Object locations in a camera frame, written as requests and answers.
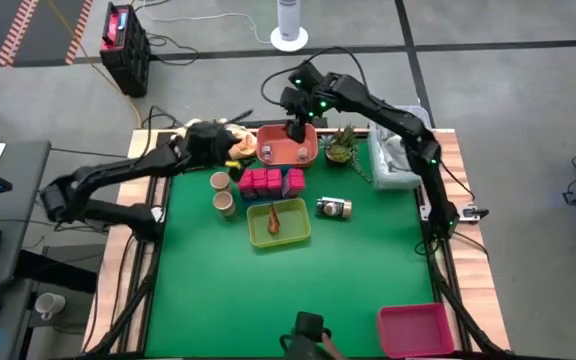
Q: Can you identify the grey desk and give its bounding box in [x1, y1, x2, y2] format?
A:
[0, 139, 52, 360]

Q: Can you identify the white floor cable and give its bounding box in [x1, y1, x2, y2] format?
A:
[137, 0, 275, 46]

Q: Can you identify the white mug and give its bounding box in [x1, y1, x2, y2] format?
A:
[34, 292, 67, 322]

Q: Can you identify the succulent plant in black pot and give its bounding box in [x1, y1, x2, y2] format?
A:
[319, 123, 365, 167]

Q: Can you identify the person's hand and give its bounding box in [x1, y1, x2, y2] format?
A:
[320, 332, 347, 360]

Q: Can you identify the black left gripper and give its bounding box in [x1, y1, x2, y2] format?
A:
[180, 121, 258, 182]

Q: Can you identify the yellow green plastic bin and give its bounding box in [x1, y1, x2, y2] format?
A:
[246, 196, 313, 250]

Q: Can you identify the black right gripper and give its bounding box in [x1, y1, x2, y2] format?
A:
[280, 87, 317, 145]

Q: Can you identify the black table frame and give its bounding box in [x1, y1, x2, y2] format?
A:
[82, 117, 512, 360]

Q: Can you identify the black looped floor cable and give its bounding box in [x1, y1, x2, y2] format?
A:
[140, 104, 182, 132]

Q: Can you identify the clear plastic storage box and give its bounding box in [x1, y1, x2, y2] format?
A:
[366, 104, 440, 192]

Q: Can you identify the brown taco seasoning pouch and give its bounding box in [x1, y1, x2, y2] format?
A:
[266, 202, 283, 236]

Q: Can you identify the thin black floor cable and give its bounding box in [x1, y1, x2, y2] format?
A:
[50, 146, 130, 160]

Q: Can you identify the pink plastic bin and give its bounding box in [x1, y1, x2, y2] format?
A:
[376, 301, 456, 360]

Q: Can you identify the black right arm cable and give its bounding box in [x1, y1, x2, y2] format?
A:
[260, 45, 369, 107]

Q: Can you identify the smoked paprika tin red lid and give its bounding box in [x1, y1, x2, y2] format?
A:
[281, 167, 307, 199]
[266, 168, 283, 198]
[252, 168, 268, 199]
[237, 169, 254, 200]

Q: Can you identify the string of beads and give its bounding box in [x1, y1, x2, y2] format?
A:
[350, 149, 375, 184]

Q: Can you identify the yellow checked cloth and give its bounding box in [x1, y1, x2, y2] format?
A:
[173, 118, 259, 162]

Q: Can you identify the grey cloth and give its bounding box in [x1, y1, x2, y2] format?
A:
[378, 130, 419, 172]

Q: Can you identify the orange yellow cord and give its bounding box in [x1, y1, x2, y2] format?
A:
[47, 0, 143, 129]

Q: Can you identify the black crate red top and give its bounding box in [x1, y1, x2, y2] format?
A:
[99, 2, 152, 99]

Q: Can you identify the orange plastic bin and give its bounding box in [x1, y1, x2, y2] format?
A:
[256, 123, 319, 169]

